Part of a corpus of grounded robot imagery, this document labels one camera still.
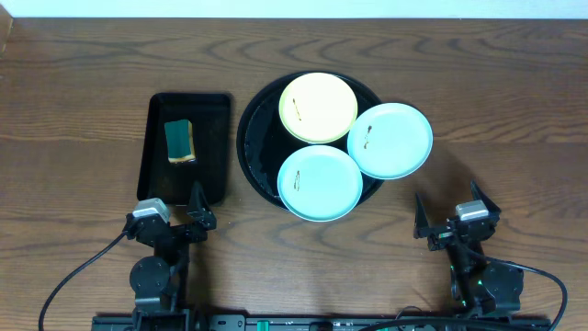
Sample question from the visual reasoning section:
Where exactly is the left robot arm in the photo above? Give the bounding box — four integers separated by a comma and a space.
123, 182, 217, 330

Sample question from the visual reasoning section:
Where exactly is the green yellow sponge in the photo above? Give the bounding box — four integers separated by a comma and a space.
164, 120, 196, 164

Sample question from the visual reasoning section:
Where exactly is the black rectangular tray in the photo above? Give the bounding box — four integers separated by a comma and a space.
136, 92, 232, 205

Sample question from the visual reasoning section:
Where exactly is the mint plate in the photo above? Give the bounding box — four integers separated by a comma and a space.
346, 103, 434, 180
277, 145, 363, 223

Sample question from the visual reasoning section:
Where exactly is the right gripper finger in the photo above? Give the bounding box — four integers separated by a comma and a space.
470, 180, 502, 214
413, 194, 430, 239

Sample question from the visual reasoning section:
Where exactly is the black round tray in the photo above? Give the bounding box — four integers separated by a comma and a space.
236, 71, 384, 211

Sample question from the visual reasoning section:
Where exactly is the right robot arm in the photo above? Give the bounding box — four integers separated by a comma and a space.
413, 182, 524, 318

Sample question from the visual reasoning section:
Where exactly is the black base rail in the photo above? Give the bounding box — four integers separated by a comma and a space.
90, 314, 552, 331

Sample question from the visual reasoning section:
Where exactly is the yellow plate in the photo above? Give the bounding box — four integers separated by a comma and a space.
278, 73, 358, 143

